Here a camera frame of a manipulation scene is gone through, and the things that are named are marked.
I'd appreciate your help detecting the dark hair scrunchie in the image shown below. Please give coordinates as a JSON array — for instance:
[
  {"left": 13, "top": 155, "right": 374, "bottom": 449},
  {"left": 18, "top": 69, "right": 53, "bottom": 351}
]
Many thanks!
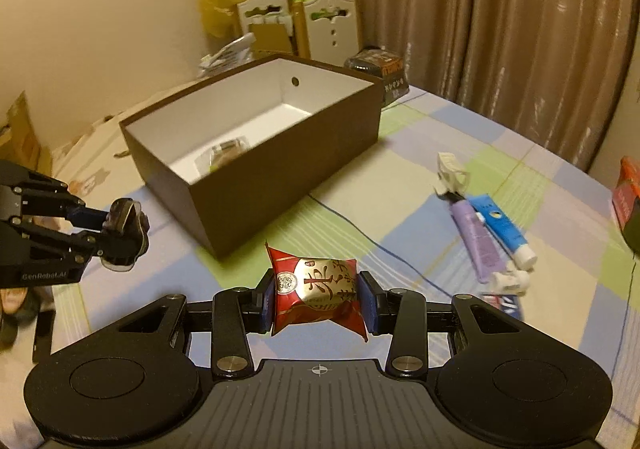
[{"left": 99, "top": 198, "right": 150, "bottom": 271}]

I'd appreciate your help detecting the red candy wrapper packet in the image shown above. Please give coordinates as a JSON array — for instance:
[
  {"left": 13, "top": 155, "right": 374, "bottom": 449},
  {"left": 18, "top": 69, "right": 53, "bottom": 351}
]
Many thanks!
[{"left": 266, "top": 244, "right": 368, "bottom": 342}]

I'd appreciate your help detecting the purple cream tube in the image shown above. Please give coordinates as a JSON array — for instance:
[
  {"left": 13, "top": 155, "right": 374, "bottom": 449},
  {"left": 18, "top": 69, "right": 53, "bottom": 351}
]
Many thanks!
[{"left": 450, "top": 200, "right": 506, "bottom": 284}]

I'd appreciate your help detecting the blue dental floss pick box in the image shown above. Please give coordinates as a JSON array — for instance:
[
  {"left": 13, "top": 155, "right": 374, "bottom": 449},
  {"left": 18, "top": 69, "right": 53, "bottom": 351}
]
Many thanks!
[{"left": 480, "top": 293, "right": 524, "bottom": 320}]

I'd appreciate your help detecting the small white cap bottle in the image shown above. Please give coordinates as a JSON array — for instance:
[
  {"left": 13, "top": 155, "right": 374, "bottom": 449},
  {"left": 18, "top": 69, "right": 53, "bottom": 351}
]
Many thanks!
[{"left": 489, "top": 270, "right": 530, "bottom": 295}]

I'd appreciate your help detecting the blue white tube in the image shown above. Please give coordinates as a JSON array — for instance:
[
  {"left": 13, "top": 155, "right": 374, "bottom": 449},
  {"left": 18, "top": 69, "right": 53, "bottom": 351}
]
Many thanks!
[{"left": 468, "top": 195, "right": 537, "bottom": 270}]

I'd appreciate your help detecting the cotton swab bag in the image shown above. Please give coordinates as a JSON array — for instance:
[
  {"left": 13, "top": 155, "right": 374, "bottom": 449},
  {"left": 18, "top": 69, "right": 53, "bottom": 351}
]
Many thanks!
[{"left": 194, "top": 136, "right": 250, "bottom": 176}]

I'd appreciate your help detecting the cream patterned cloth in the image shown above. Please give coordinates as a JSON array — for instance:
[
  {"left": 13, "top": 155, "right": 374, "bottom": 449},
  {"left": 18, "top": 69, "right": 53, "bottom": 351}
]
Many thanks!
[{"left": 49, "top": 78, "right": 202, "bottom": 210}]

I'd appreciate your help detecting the checkered pastel tablecloth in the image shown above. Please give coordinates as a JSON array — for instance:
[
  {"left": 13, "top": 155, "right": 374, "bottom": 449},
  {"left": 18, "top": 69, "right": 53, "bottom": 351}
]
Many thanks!
[{"left": 53, "top": 90, "right": 639, "bottom": 448}]

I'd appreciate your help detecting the brown cardboard box white inside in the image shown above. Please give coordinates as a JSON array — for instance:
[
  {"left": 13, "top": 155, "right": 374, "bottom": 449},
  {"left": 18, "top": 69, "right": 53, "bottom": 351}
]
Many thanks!
[{"left": 120, "top": 55, "right": 384, "bottom": 259}]

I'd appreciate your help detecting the silver foil snack bag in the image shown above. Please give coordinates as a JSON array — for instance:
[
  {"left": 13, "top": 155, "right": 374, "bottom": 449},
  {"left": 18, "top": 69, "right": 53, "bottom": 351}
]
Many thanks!
[{"left": 198, "top": 32, "right": 256, "bottom": 78}]

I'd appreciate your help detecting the red instant noodle bowl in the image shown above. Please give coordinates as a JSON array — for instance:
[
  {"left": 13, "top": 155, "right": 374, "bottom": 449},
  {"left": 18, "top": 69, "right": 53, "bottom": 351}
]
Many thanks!
[{"left": 612, "top": 156, "right": 640, "bottom": 254}]

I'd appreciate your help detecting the cardboard carton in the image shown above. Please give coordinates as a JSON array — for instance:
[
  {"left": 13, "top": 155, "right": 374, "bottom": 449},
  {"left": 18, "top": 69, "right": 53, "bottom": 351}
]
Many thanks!
[{"left": 250, "top": 24, "right": 293, "bottom": 59}]

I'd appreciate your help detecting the white carved chair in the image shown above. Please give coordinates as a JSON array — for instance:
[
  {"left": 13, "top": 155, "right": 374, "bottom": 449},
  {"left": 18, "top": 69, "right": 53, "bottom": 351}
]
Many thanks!
[
  {"left": 291, "top": 0, "right": 361, "bottom": 67},
  {"left": 236, "top": 0, "right": 294, "bottom": 55}
]

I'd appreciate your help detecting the brown curtain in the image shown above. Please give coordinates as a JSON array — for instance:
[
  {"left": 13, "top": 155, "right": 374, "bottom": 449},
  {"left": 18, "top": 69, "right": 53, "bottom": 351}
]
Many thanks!
[{"left": 355, "top": 0, "right": 639, "bottom": 169}]

